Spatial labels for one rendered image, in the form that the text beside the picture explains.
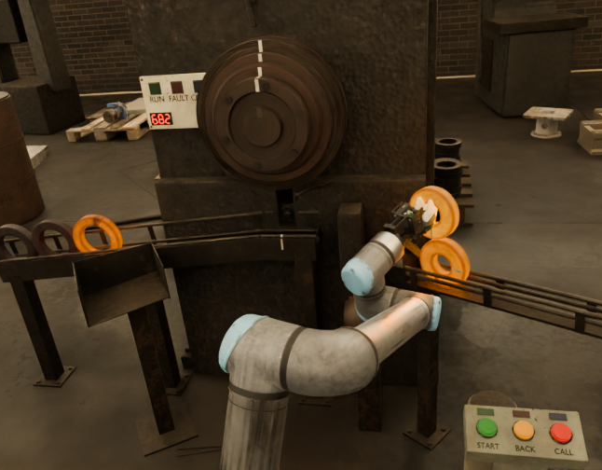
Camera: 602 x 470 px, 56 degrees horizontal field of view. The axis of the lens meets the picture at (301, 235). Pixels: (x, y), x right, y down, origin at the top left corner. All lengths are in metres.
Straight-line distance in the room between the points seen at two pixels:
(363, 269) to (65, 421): 1.50
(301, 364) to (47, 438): 1.64
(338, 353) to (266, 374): 0.13
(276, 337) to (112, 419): 1.51
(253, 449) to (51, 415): 1.59
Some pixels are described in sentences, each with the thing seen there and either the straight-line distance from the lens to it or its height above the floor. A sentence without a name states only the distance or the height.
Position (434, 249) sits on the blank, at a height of 0.75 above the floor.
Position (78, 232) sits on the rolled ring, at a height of 0.71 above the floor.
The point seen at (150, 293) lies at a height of 0.60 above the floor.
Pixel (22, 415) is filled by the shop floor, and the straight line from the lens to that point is 2.63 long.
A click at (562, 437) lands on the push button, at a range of 1.37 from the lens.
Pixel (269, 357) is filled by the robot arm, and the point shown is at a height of 0.94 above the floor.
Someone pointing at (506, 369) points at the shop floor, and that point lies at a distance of 2.47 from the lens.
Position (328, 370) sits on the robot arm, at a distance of 0.97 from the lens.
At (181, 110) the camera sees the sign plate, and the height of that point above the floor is 1.12.
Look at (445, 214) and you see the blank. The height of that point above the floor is 0.87.
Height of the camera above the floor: 1.55
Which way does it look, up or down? 26 degrees down
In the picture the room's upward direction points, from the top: 5 degrees counter-clockwise
